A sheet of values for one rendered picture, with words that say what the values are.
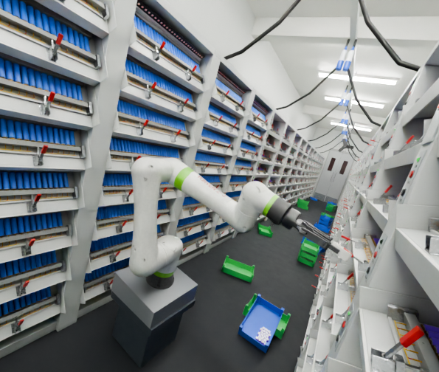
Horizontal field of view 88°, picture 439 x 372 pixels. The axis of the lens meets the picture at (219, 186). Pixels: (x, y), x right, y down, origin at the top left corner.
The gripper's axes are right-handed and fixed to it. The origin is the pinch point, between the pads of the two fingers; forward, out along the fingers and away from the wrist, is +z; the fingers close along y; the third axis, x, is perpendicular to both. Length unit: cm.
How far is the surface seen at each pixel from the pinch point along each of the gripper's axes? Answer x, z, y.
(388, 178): 30, 4, -45
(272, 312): -85, 0, -75
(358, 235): 0.8, 8.4, -44.4
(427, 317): 5.2, 16.0, 25.6
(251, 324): -92, -7, -59
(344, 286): -18.5, 13.3, -25.6
